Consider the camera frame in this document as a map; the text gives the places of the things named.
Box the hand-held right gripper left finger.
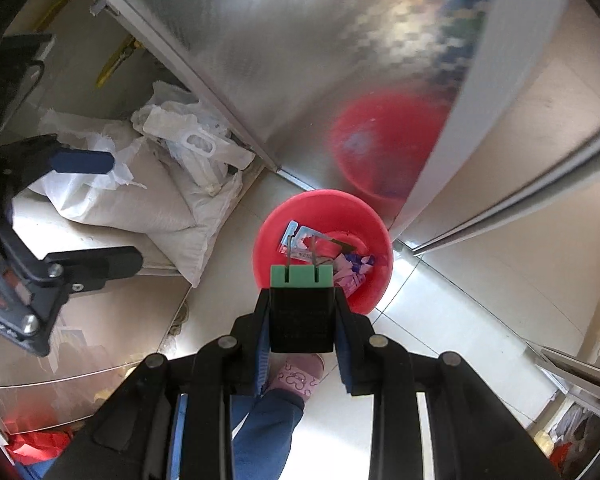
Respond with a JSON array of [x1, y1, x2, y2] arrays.
[[42, 287, 273, 480]]

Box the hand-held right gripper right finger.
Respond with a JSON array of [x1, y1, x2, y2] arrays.
[[332, 290, 563, 480]]

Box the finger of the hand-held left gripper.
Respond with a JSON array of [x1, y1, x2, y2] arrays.
[[10, 246, 143, 356], [0, 134, 116, 191]]

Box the black charger with green face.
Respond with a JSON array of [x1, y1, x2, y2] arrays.
[[269, 232, 337, 354]]

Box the red plastic basin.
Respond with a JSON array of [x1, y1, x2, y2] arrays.
[[252, 188, 395, 317]]

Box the pink slipper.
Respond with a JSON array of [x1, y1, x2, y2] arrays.
[[265, 352, 327, 403]]

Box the large white woven sack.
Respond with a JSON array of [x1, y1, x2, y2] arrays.
[[27, 110, 196, 233]]

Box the person's blue trouser leg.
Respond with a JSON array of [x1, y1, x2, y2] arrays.
[[230, 387, 306, 480]]

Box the yellow gas pipe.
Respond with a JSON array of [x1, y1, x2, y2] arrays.
[[37, 0, 143, 87]]

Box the small white woven sack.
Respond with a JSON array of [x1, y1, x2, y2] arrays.
[[145, 170, 243, 288]]

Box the white plastic bag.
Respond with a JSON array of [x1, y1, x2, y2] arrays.
[[130, 82, 256, 186]]

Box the red plastic bag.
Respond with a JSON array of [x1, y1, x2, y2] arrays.
[[5, 427, 73, 467]]

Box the steel cabinet door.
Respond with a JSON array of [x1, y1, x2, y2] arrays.
[[62, 0, 501, 241]]

